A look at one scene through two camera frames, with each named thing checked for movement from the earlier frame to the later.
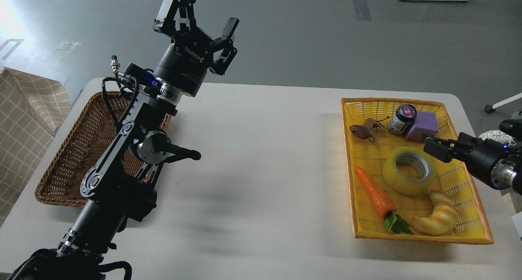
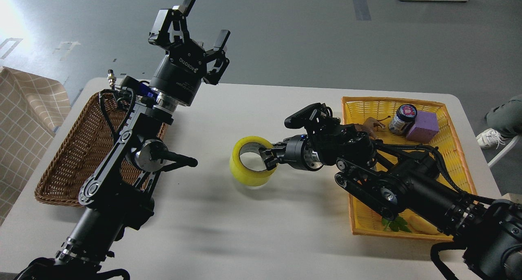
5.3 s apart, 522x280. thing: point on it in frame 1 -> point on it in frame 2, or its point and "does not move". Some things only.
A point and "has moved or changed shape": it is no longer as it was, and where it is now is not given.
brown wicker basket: (86, 139) does not move
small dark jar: (404, 118) does not move
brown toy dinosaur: (366, 130) does not move
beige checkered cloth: (32, 110) does not move
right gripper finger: (444, 150) -> (270, 162)
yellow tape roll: (401, 186) has moved or changed shape
